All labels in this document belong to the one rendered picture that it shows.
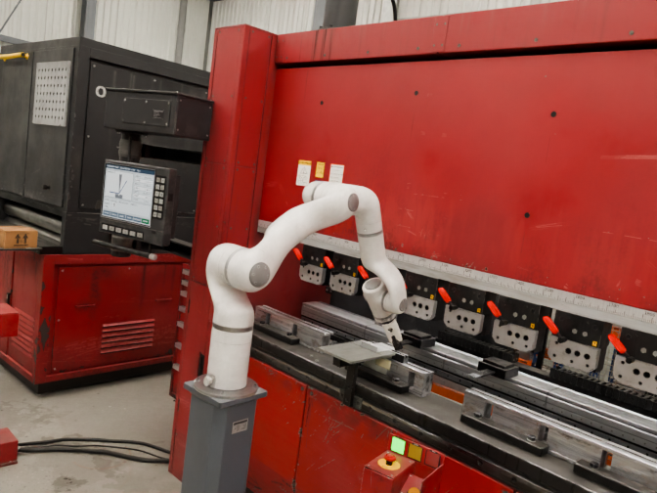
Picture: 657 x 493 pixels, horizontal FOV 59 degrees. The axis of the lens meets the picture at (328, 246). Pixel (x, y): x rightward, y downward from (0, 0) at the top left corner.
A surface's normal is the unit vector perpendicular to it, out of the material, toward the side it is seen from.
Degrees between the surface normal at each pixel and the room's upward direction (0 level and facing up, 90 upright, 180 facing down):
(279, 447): 90
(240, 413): 90
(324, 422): 90
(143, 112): 90
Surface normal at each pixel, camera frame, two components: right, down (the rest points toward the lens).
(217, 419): 0.06, 0.13
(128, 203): -0.51, 0.04
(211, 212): -0.70, -0.01
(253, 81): 0.70, 0.18
